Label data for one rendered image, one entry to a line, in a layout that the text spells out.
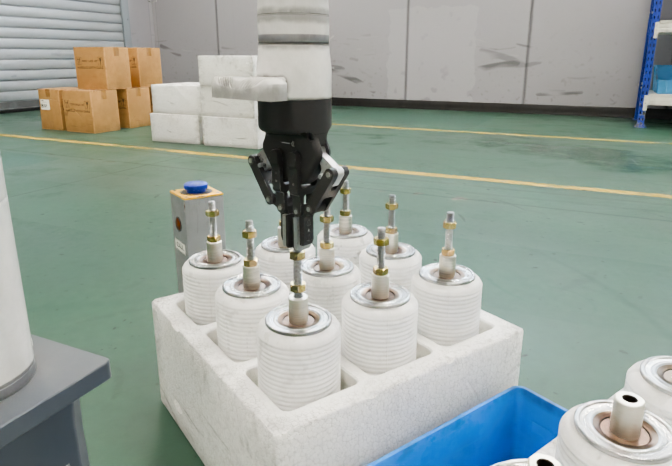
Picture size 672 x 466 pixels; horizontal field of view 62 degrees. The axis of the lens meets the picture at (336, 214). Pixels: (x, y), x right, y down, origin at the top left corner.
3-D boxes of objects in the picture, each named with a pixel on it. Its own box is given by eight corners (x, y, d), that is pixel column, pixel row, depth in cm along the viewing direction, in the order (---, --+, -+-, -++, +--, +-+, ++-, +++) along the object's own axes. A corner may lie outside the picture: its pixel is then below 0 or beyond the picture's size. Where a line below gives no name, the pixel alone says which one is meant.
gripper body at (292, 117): (350, 90, 56) (349, 181, 59) (291, 87, 61) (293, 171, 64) (298, 94, 51) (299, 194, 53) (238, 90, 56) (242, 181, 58)
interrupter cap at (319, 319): (324, 305, 67) (324, 300, 67) (338, 335, 60) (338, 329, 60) (262, 311, 66) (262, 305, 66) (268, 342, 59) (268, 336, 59)
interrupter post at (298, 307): (307, 317, 64) (307, 290, 63) (310, 326, 62) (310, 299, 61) (286, 319, 64) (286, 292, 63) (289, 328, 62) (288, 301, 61)
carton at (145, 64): (163, 85, 455) (159, 47, 447) (140, 87, 435) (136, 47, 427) (136, 85, 469) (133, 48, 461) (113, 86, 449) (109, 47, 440)
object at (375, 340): (381, 455, 68) (384, 320, 63) (326, 420, 74) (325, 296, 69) (427, 419, 74) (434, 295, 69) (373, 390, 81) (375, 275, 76)
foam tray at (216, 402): (279, 579, 59) (274, 436, 55) (160, 401, 90) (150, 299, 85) (513, 440, 81) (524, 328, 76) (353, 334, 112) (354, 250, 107)
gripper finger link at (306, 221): (295, 198, 58) (296, 244, 59) (316, 203, 56) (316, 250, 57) (305, 196, 59) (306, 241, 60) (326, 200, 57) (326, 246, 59)
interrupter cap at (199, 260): (208, 250, 86) (208, 246, 86) (251, 257, 84) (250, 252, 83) (177, 267, 80) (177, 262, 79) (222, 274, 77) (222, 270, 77)
